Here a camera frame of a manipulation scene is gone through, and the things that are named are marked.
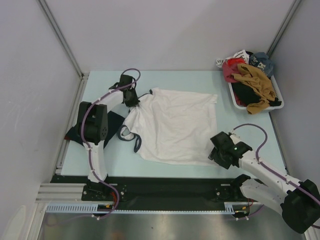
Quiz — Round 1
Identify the navy tank top red trim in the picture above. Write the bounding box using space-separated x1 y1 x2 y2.
64 111 125 148

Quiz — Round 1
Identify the white tank top navy trim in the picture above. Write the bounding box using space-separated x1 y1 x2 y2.
117 88 218 166

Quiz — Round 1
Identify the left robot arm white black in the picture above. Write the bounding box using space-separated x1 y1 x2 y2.
76 73 140 200

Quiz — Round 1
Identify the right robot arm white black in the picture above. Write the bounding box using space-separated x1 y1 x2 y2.
209 132 320 234

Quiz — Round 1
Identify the black garment in basket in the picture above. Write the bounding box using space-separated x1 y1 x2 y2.
231 82 283 109

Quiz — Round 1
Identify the white plastic laundry basket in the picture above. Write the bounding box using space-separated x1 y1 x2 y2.
227 74 286 111

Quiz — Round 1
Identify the tan brown garment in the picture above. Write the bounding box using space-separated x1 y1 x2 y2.
231 63 278 115

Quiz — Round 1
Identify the red pink garment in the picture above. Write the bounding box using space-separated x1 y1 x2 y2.
222 58 246 83

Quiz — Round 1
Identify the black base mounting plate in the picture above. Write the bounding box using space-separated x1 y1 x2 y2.
50 175 252 210

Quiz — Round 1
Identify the blue denim printed garment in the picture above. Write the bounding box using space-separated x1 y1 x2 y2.
249 52 275 78

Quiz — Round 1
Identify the white printed garment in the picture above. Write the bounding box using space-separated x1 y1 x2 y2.
215 49 250 68

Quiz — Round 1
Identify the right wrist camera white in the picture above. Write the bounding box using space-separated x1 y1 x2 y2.
229 132 241 142

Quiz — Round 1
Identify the white slotted cable duct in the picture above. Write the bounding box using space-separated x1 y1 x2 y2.
45 202 255 215

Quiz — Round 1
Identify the left aluminium frame post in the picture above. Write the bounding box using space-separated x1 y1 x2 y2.
37 0 85 77

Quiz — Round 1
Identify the aluminium frame post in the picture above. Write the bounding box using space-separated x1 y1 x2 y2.
266 0 304 58
37 0 85 77

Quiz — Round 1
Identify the right aluminium frame post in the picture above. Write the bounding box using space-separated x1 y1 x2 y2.
266 0 304 58

